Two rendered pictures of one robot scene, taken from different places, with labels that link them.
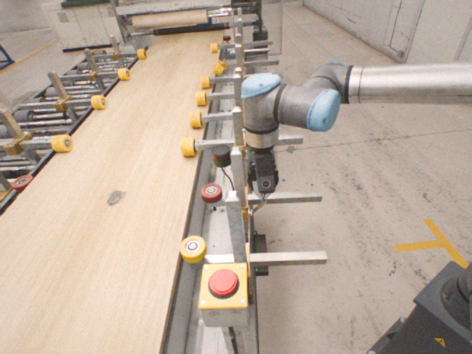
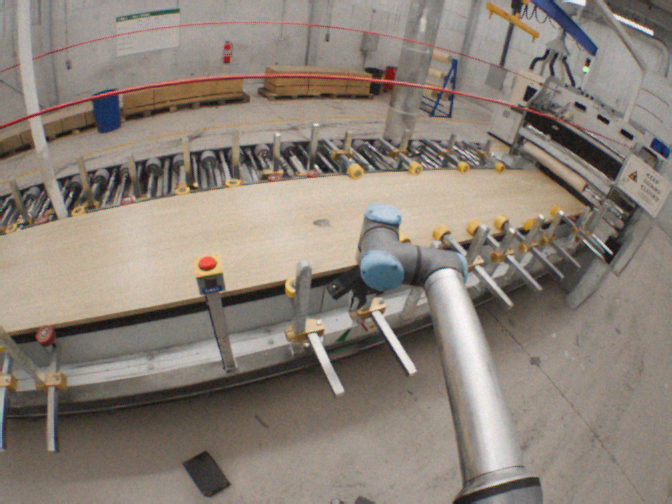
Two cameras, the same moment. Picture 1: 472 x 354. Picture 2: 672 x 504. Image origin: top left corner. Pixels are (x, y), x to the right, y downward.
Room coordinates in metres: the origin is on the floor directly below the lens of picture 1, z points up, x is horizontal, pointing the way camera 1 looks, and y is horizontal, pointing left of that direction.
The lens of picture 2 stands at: (0.17, -0.55, 1.76)
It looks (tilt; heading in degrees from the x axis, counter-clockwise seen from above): 41 degrees down; 54
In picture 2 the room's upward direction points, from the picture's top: 10 degrees clockwise
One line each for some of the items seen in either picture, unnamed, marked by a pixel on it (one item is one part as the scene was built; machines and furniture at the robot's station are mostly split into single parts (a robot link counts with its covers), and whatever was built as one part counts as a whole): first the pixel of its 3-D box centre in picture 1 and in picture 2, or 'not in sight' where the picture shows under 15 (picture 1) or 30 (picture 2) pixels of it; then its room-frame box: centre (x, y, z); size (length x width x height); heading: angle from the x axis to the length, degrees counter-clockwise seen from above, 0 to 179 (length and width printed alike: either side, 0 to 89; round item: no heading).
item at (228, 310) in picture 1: (226, 296); (209, 275); (0.22, 0.04, 1.18); 0.07 x 0.07 x 0.08; 85
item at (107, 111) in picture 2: not in sight; (107, 110); (-0.91, 5.54, 0.36); 0.59 x 0.57 x 0.73; 90
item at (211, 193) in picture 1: (213, 199); not in sight; (0.77, 0.10, 0.85); 0.08 x 0.08 x 0.11
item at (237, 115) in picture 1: (241, 158); (418, 288); (0.97, -0.03, 0.89); 0.04 x 0.04 x 0.48; 85
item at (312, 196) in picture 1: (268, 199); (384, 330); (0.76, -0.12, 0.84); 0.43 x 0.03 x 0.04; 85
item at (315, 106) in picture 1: (308, 106); (385, 259); (0.57, -0.18, 1.31); 0.12 x 0.12 x 0.09; 56
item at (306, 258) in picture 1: (257, 260); (314, 341); (0.51, -0.04, 0.82); 0.44 x 0.03 x 0.04; 85
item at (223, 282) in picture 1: (223, 282); (207, 263); (0.22, 0.04, 1.22); 0.04 x 0.04 x 0.02
